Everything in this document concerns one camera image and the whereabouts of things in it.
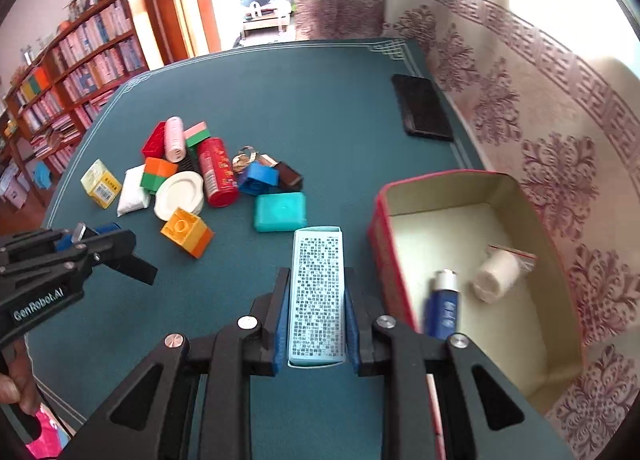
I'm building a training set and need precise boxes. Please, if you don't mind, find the green and orange building block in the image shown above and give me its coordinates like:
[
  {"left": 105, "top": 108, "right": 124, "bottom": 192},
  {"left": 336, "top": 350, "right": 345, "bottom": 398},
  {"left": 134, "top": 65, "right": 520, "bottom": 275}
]
[{"left": 140, "top": 156, "right": 179, "bottom": 195}]

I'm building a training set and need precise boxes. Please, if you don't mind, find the white tissue packet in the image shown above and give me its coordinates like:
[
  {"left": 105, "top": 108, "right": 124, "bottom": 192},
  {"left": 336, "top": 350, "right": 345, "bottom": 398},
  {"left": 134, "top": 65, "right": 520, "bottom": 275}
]
[{"left": 116, "top": 165, "right": 152, "bottom": 217}]

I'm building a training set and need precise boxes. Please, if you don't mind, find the wooden bookshelf with books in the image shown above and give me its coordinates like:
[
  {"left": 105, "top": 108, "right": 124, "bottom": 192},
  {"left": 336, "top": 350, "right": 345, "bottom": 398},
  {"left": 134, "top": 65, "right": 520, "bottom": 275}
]
[{"left": 0, "top": 0, "right": 151, "bottom": 221}]

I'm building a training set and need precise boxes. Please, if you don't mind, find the white round lid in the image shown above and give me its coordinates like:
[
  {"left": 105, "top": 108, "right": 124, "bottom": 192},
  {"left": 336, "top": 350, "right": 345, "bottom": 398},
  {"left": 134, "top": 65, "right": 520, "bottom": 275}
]
[{"left": 154, "top": 171, "right": 205, "bottom": 218}]

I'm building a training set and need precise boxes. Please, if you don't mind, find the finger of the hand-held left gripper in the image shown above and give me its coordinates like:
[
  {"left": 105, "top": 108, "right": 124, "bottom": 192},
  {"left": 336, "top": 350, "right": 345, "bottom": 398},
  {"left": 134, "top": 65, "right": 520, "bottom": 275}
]
[
  {"left": 0, "top": 222, "right": 124, "bottom": 266},
  {"left": 60, "top": 229, "right": 159, "bottom": 287}
]

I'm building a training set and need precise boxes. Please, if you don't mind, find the black smartphone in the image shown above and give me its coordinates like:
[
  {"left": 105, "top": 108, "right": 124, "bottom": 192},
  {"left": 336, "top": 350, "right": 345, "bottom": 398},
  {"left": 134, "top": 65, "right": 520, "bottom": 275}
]
[{"left": 391, "top": 73, "right": 455, "bottom": 143}]

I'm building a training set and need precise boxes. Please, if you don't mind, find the dark blue tube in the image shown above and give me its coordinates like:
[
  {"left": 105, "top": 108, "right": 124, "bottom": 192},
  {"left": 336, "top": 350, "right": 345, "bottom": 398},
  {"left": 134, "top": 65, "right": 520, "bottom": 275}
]
[{"left": 424, "top": 268, "right": 461, "bottom": 341}]

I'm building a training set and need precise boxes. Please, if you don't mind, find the light blue patterned box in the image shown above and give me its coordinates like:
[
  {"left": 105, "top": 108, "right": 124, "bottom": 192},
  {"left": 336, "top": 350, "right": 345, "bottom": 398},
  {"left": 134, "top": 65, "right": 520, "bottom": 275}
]
[{"left": 287, "top": 226, "right": 347, "bottom": 367}]

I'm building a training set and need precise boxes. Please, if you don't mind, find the purple patterned white cloth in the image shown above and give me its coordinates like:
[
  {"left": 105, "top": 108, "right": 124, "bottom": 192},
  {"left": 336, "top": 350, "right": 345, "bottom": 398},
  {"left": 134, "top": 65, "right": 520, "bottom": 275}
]
[{"left": 292, "top": 0, "right": 640, "bottom": 451}]

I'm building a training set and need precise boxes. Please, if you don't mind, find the red can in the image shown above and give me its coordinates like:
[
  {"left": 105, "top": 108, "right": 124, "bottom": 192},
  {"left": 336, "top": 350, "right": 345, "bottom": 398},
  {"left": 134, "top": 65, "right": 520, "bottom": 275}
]
[{"left": 196, "top": 137, "right": 240, "bottom": 207}]

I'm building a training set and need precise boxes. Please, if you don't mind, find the wooden door frame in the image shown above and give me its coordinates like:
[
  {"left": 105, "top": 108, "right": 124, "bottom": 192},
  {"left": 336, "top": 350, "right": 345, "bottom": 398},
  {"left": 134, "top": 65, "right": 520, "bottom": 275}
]
[{"left": 135, "top": 0, "right": 221, "bottom": 66}]

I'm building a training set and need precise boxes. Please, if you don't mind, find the red building block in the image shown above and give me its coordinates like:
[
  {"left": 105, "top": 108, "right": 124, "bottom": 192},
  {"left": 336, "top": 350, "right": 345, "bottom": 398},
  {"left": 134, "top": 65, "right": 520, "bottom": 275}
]
[{"left": 141, "top": 121, "right": 168, "bottom": 159}]

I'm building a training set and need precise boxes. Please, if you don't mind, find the pink hair roller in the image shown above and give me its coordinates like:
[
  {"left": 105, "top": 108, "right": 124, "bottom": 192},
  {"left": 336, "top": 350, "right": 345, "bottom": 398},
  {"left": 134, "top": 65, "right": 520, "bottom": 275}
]
[{"left": 164, "top": 116, "right": 188, "bottom": 163}]

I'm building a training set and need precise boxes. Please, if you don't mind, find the green felt desktop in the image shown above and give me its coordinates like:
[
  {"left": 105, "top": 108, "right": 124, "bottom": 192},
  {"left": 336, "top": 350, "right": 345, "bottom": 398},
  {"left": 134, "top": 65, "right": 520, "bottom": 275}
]
[{"left": 25, "top": 37, "right": 576, "bottom": 460}]

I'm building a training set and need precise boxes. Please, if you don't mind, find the pale yellow box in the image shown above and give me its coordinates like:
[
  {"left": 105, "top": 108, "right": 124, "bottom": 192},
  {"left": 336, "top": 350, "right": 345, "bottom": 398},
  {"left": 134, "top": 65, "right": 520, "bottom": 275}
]
[{"left": 80, "top": 159, "right": 123, "bottom": 210}]

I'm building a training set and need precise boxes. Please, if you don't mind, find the bunch of keys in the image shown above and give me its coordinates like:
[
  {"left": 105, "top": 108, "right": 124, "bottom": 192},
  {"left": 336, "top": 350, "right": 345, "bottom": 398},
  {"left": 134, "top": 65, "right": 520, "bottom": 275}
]
[{"left": 231, "top": 145, "right": 266, "bottom": 176}]

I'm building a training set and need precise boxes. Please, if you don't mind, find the orange and yellow building block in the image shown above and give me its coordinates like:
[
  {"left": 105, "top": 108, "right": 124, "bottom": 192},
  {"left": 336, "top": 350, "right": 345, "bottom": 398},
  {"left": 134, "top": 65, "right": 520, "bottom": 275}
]
[{"left": 160, "top": 207, "right": 215, "bottom": 259}]

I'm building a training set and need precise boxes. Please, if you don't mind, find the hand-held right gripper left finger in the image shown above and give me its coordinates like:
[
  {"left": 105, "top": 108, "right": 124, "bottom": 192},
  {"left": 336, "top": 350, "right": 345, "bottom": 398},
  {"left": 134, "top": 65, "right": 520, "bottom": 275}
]
[{"left": 60, "top": 267, "right": 293, "bottom": 460}]

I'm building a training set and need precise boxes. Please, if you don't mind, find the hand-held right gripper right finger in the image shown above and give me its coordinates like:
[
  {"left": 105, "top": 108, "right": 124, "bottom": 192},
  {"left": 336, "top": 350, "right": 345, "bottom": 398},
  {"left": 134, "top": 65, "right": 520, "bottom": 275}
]
[{"left": 344, "top": 265, "right": 576, "bottom": 460}]

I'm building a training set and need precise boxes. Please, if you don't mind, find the white low cabinet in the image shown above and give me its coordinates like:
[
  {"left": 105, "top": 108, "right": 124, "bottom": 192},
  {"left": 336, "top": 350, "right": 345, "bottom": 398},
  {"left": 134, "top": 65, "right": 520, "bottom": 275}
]
[{"left": 242, "top": 0, "right": 293, "bottom": 36}]

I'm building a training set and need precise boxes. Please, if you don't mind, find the white roll in plastic bag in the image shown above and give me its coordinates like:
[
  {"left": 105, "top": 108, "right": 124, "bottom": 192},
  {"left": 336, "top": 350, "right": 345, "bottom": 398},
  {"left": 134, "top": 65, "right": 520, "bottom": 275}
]
[{"left": 471, "top": 244, "right": 537, "bottom": 303}]

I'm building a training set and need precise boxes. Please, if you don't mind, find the blue building block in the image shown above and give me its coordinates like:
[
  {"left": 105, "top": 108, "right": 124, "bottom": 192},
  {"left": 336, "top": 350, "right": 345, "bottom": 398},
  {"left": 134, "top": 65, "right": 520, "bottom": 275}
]
[{"left": 236, "top": 161, "right": 279, "bottom": 197}]

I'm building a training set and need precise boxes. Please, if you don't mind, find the pink and green building block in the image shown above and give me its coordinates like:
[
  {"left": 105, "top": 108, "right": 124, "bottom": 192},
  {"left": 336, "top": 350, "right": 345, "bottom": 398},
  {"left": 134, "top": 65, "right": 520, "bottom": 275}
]
[{"left": 183, "top": 122, "right": 212, "bottom": 148}]

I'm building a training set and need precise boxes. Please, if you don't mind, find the person's left hand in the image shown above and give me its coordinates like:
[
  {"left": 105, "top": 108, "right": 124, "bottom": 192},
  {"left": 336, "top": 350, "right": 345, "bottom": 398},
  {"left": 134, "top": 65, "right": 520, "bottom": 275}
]
[{"left": 0, "top": 373, "right": 40, "bottom": 416}]

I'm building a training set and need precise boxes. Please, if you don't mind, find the teal dental floss box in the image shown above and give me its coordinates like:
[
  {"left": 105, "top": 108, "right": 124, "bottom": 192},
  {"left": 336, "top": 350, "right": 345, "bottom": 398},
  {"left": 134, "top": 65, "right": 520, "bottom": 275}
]
[{"left": 253, "top": 192, "right": 308, "bottom": 232}]

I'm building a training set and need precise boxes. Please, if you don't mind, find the blue plastic stool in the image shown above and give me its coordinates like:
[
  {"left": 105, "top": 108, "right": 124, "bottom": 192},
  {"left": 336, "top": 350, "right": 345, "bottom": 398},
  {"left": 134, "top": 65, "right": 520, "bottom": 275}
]
[{"left": 30, "top": 160, "right": 53, "bottom": 188}]

